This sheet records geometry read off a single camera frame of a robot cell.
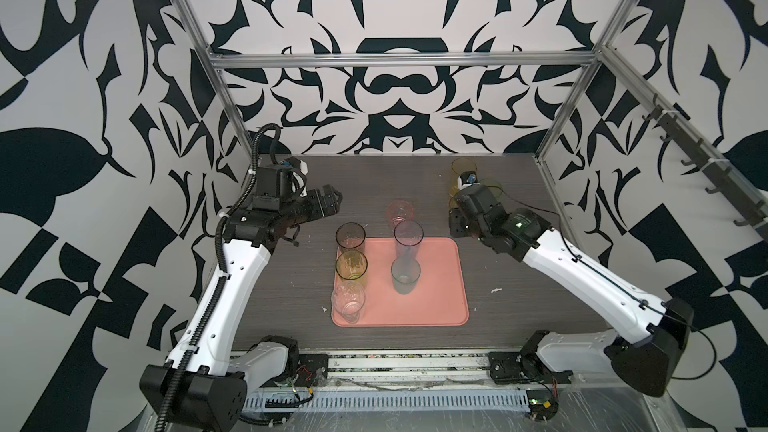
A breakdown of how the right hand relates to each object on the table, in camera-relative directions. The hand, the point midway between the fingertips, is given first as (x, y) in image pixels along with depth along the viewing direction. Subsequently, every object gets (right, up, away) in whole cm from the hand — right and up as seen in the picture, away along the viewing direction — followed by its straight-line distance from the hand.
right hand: (458, 212), depth 76 cm
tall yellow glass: (+6, +13, +23) cm, 27 cm away
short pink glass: (-14, -2, +24) cm, 28 cm away
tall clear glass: (-29, -24, +6) cm, 38 cm away
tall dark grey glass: (-29, -8, +10) cm, 31 cm away
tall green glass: (-28, -15, +9) cm, 33 cm away
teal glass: (-13, -19, +11) cm, 25 cm away
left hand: (-33, +5, -3) cm, 33 cm away
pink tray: (-3, -27, +12) cm, 29 cm away
